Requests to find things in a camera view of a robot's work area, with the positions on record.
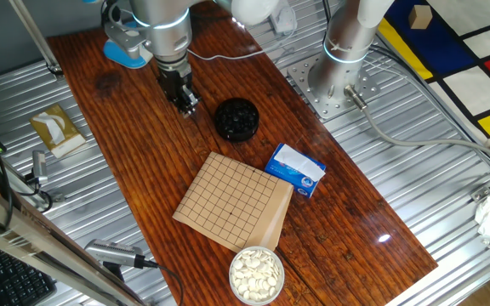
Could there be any blue tissue pack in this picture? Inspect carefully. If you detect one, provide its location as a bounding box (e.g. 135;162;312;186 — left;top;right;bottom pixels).
264;143;328;199

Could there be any colourful block pattern cloth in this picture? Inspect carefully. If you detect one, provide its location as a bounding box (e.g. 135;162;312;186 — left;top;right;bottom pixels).
376;0;490;141

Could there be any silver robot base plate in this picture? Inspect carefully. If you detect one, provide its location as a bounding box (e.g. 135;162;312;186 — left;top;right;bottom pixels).
287;53;381;121

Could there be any thick grey robot hose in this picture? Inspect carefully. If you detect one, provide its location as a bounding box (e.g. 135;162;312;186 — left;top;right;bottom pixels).
343;83;490;169

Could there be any black keyboard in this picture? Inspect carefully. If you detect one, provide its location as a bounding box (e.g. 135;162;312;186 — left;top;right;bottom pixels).
0;241;58;306

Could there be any silver ribbed camera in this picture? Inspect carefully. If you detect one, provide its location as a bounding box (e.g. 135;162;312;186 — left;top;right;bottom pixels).
83;238;146;269

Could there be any small grey camera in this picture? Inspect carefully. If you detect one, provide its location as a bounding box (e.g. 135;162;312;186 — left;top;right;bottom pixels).
31;150;49;186

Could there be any slim aluminium post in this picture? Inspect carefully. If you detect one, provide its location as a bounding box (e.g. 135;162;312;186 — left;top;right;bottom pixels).
9;0;66;80

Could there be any wide aluminium frame beam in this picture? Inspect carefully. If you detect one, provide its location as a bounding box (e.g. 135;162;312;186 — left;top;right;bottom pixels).
0;173;148;306

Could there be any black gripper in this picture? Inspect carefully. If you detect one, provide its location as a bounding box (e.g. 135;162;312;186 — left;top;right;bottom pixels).
155;54;202;117

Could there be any yellow tissue pack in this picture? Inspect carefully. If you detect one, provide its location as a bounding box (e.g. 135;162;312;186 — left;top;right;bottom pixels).
29;103;88;160

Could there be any white power strip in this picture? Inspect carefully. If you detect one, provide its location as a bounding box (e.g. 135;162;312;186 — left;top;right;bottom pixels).
269;0;298;35

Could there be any tan go board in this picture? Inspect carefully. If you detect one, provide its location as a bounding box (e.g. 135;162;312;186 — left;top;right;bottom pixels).
172;151;295;254

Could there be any black bowl of black stones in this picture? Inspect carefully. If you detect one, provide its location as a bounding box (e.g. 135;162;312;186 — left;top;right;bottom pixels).
214;97;260;144

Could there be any small wooden cube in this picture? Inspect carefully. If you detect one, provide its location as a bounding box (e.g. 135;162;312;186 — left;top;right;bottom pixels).
407;4;434;31

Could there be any white bowl of white stones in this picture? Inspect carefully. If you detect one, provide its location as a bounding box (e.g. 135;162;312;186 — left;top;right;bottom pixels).
228;246;286;306

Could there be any black camera cable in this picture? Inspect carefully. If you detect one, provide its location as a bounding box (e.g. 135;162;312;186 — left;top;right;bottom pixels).
134;254;185;306

